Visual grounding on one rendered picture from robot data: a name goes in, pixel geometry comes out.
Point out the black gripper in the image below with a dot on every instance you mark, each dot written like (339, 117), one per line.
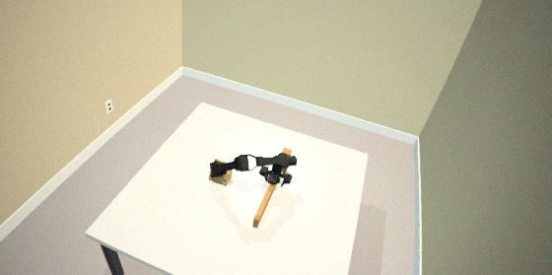
(265, 172)

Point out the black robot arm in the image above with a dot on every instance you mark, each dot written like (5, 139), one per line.
(240, 164)

